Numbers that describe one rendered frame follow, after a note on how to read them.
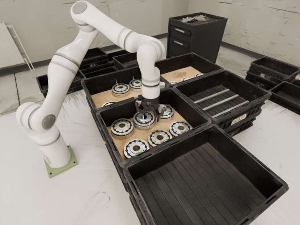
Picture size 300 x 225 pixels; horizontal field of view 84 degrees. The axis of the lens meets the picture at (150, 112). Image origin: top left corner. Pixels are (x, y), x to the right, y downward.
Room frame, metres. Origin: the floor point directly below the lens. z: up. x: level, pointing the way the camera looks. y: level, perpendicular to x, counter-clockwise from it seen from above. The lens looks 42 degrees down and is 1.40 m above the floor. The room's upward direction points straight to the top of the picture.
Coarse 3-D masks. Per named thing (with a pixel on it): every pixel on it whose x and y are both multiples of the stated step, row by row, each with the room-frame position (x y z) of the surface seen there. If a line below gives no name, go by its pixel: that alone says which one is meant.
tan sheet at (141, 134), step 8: (168, 104) 0.71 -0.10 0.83; (152, 112) 0.64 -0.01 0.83; (176, 112) 0.64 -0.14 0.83; (176, 120) 0.59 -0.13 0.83; (184, 120) 0.59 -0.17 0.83; (136, 128) 0.53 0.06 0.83; (152, 128) 0.53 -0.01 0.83; (160, 128) 0.53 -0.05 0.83; (168, 128) 0.53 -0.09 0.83; (192, 128) 0.53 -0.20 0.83; (112, 136) 0.48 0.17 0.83; (136, 136) 0.48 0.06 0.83; (144, 136) 0.48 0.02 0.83; (120, 144) 0.44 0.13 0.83; (120, 152) 0.40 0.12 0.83
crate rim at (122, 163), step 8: (168, 88) 0.72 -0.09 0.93; (120, 104) 0.59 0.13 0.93; (192, 104) 0.59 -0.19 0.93; (96, 112) 0.53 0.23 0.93; (200, 112) 0.53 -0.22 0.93; (208, 120) 0.48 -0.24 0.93; (104, 128) 0.44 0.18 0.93; (200, 128) 0.44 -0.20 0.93; (176, 136) 0.40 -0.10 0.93; (112, 144) 0.36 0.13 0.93; (160, 144) 0.36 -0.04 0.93; (144, 152) 0.33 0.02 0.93; (120, 160) 0.30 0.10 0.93; (128, 160) 0.30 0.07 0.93
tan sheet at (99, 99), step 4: (100, 92) 0.82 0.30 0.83; (104, 92) 0.82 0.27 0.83; (108, 92) 0.82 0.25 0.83; (132, 92) 0.82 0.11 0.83; (136, 92) 0.82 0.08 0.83; (140, 92) 0.82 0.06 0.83; (92, 96) 0.78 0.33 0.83; (96, 96) 0.78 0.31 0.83; (100, 96) 0.78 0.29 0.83; (104, 96) 0.78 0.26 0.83; (108, 96) 0.78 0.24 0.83; (112, 96) 0.78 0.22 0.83; (128, 96) 0.78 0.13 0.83; (132, 96) 0.78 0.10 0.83; (96, 100) 0.75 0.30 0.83; (100, 100) 0.75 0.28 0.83; (104, 100) 0.75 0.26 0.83; (108, 100) 0.75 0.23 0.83; (112, 100) 0.75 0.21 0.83; (116, 100) 0.75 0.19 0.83; (120, 100) 0.75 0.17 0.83; (96, 104) 0.71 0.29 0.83; (100, 104) 0.71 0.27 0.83
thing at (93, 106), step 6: (138, 66) 0.97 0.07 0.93; (114, 72) 0.89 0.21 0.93; (90, 78) 0.82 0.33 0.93; (84, 84) 0.75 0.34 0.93; (168, 84) 0.75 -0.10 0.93; (84, 90) 0.71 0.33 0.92; (90, 96) 0.65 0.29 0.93; (138, 96) 0.65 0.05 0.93; (90, 102) 0.61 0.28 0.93; (120, 102) 0.60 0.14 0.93; (96, 108) 0.56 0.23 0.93; (102, 108) 0.56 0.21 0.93
